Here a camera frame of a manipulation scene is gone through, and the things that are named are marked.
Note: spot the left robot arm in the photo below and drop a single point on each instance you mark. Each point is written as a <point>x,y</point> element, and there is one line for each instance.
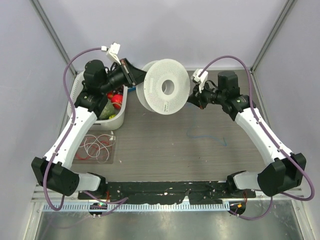
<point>53,170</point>

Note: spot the green melon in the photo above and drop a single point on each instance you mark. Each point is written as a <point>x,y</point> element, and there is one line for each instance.
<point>108,111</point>

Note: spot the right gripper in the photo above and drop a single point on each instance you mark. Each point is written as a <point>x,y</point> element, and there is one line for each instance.
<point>194,99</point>

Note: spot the white slotted cable duct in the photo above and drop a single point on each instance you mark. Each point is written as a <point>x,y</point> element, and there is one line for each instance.
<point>185,206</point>

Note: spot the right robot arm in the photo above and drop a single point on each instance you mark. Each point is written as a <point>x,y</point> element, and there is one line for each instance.
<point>283,167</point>

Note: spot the clear plastic tray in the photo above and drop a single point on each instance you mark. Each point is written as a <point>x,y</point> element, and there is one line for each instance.
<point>96,147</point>

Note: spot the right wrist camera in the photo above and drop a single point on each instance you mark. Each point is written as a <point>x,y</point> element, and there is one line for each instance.
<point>199,77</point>

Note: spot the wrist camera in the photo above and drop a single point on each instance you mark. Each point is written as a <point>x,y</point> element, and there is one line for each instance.
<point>112,53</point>
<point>199,77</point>

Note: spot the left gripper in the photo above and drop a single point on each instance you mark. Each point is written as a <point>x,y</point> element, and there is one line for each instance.
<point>134,75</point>

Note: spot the red apple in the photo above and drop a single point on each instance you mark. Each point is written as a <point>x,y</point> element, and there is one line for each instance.
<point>116,100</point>

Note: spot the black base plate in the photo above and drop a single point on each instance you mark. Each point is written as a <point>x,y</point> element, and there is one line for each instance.
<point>170,192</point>

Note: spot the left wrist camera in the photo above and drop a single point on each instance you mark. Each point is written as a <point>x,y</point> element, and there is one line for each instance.
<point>112,53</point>

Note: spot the white cable spool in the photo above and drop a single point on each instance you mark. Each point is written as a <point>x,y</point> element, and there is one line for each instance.
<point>166,87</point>

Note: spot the white plastic basket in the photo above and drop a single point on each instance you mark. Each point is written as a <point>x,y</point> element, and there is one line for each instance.
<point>109,124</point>

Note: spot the aluminium rail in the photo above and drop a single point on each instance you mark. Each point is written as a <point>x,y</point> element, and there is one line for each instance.
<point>38,195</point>

